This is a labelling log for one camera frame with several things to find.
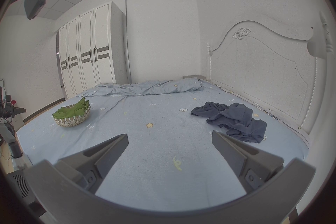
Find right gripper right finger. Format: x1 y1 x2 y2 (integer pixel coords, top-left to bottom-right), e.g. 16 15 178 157
212 131 285 191

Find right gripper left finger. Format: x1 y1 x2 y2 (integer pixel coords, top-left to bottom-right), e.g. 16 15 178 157
56 134 129 193

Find green shorts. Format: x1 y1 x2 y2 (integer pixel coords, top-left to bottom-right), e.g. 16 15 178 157
52 97 90 119

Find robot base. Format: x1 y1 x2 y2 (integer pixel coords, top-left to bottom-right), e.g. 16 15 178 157
5 157 46 219

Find dark blue garment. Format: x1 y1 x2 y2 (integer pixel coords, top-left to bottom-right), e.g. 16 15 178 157
191 102 268 144

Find round woven basket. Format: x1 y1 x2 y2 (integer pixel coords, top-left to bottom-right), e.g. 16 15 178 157
53 104 92 128

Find bed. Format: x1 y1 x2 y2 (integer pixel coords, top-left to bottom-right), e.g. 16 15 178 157
16 12 336 212

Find pale blue quilt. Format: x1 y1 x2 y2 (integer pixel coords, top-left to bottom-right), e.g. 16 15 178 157
76 80 205 97

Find white wardrobe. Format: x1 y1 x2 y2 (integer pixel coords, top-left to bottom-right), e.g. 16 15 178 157
58 1 130 100

